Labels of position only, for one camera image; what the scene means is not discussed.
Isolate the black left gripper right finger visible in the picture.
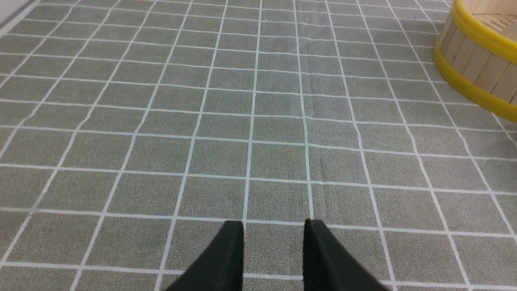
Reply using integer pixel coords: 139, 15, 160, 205
303, 219, 387, 291

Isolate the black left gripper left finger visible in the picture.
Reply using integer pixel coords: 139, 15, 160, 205
166, 220, 244, 291

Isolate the grey checked tablecloth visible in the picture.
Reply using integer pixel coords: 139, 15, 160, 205
0, 0, 517, 291

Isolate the bamboo steamer basket yellow rim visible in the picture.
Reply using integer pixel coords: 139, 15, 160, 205
433, 0, 517, 122

